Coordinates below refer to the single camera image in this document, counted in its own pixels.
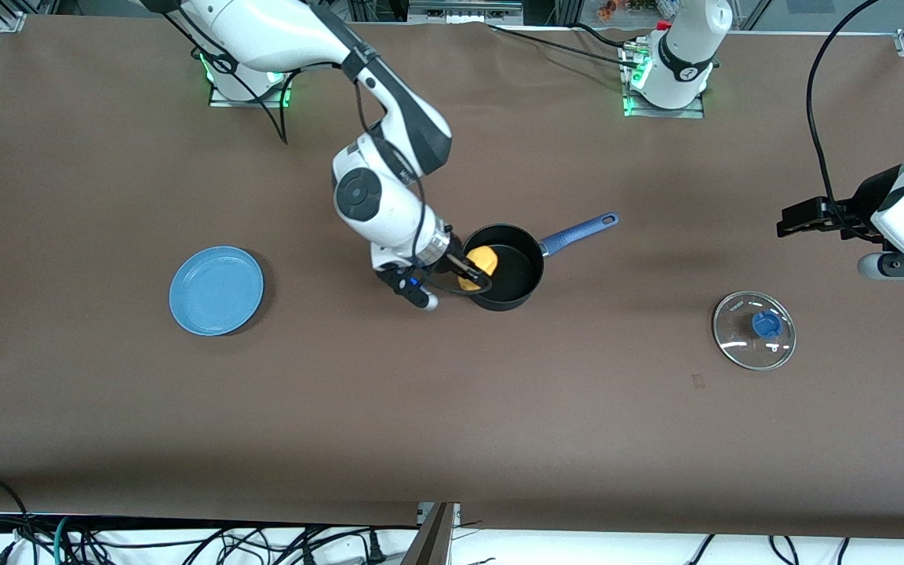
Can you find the yellow potato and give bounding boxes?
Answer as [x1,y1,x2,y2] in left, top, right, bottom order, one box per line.
[456,246,499,293]

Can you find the glass lid with blue knob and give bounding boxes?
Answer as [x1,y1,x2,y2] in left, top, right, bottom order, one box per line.
[712,290,797,371]

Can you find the brown table cover sheet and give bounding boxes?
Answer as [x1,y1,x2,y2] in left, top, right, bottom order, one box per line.
[0,14,904,542]

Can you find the blue round plate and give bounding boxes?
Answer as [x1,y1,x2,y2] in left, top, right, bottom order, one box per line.
[168,246,265,337]

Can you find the black pot with blue handle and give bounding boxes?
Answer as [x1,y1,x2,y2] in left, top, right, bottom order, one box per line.
[460,210,621,312]

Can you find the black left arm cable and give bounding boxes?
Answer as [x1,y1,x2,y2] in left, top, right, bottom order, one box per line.
[806,0,884,225]

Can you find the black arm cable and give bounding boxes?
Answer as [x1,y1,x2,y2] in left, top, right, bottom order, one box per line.
[806,0,884,225]
[158,0,431,299]

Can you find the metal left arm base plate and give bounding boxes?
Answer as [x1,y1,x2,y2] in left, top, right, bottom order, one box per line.
[621,39,706,119]

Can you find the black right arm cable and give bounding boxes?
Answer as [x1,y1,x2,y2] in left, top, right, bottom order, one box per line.
[158,0,431,299]

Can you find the long black table cable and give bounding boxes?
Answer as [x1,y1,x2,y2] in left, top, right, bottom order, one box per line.
[487,23,633,66]

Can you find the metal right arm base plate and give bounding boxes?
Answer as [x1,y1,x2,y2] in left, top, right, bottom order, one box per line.
[208,71,294,109]

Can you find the silver metal rail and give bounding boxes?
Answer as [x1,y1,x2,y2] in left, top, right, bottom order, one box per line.
[407,0,525,25]

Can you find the aluminium frame strut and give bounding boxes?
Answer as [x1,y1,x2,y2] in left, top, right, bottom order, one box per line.
[400,501,461,565]

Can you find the short black table cable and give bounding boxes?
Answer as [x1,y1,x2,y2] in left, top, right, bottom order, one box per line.
[568,22,635,50]

